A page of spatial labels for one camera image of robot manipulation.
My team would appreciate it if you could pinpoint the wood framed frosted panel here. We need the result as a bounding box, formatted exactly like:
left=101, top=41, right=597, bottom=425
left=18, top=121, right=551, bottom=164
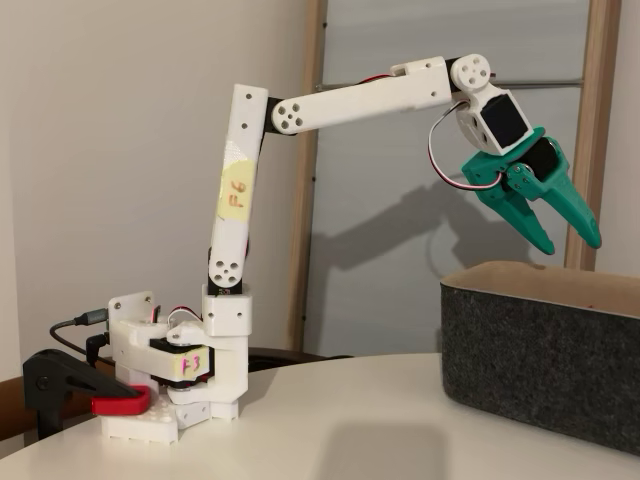
left=284, top=0, right=621, bottom=359

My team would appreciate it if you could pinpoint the black usb cable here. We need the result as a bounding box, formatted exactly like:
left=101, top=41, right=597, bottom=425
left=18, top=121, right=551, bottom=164
left=48, top=309, right=109, bottom=360

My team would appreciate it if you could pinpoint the dark grey felt box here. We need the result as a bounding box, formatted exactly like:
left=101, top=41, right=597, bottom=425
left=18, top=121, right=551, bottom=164
left=439, top=259, right=640, bottom=457

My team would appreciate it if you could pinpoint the metal rod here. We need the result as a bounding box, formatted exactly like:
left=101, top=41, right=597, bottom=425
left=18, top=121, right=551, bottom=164
left=314, top=77, right=585, bottom=95

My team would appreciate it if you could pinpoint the black clamp red pad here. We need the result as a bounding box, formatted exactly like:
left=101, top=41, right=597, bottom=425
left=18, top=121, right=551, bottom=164
left=22, top=349, right=151, bottom=441

